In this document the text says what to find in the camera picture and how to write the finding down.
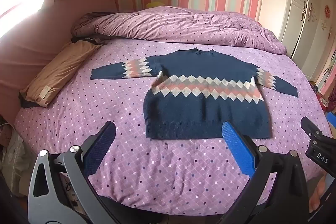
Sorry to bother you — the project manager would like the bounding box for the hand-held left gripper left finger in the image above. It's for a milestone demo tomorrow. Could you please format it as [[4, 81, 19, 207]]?
[[28, 121, 124, 224]]

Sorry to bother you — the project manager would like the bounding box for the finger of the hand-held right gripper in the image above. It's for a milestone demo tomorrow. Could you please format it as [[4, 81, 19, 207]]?
[[301, 116, 324, 142], [325, 112, 336, 133]]

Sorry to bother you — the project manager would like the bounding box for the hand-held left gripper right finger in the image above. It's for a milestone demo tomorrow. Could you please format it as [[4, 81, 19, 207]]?
[[218, 121, 309, 224]]

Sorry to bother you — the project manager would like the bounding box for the navy zigzag-pattern knit sweater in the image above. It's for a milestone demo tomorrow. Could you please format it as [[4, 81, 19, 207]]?
[[91, 48, 299, 140]]

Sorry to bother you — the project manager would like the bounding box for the person's right hand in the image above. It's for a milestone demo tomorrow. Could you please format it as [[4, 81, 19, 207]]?
[[308, 173, 332, 214]]

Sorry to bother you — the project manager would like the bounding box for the red clutter beside bed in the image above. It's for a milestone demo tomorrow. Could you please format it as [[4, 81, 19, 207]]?
[[313, 84, 336, 112]]

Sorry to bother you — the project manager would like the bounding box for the tan pillow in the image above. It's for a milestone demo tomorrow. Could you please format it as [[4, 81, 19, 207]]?
[[19, 40, 103, 109]]

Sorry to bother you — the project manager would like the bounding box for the pale cloth clutter beside bed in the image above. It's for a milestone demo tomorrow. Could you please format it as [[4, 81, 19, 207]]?
[[0, 119, 30, 198]]

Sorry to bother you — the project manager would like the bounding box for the white wardrobe with flower decals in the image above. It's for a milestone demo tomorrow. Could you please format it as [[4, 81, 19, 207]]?
[[260, 0, 336, 84]]

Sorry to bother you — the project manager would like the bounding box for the pink padded headboard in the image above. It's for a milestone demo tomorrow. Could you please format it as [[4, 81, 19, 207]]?
[[0, 0, 118, 122]]

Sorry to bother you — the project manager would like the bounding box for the purple dotted duvet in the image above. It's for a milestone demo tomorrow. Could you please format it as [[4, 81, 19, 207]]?
[[72, 6, 287, 55]]

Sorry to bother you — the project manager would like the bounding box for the yellow object behind duvet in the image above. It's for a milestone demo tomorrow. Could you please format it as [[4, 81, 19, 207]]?
[[146, 1, 165, 9]]

